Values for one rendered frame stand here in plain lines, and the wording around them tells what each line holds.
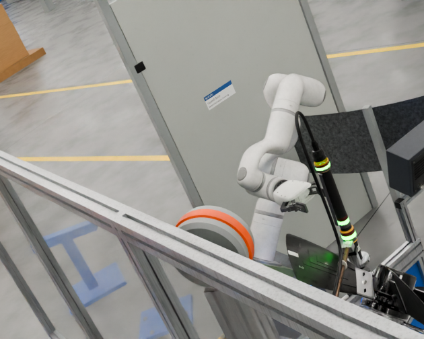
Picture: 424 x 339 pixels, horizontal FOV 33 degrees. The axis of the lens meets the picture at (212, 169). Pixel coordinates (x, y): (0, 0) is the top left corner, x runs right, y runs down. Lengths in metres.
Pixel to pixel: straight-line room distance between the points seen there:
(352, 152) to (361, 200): 0.73
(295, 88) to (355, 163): 1.76
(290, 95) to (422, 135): 0.65
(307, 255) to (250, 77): 2.13
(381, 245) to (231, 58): 1.49
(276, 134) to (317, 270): 0.54
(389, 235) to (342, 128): 0.86
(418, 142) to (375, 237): 1.84
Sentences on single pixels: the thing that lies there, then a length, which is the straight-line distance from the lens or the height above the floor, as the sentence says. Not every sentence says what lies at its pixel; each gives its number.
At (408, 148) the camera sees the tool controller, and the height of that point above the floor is 1.24.
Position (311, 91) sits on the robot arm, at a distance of 2.57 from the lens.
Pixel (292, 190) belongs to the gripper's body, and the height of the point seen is 1.50.
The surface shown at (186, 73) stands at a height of 1.49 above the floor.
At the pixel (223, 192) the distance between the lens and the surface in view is 4.06.
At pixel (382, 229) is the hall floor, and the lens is 4.65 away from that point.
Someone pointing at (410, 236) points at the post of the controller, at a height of 0.89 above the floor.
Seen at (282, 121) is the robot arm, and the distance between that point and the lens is 2.40.
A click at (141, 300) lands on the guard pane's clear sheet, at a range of 1.48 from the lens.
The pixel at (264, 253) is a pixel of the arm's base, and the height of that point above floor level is 1.07.
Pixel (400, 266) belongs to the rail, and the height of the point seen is 0.82.
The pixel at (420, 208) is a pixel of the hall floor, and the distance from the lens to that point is 4.74.
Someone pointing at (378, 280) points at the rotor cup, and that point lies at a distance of 2.18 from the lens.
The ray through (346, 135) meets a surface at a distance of 4.08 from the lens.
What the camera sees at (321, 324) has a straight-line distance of 0.80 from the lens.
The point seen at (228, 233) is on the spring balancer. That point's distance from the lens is 1.29.
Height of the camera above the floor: 2.55
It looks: 24 degrees down
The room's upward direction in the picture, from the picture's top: 24 degrees counter-clockwise
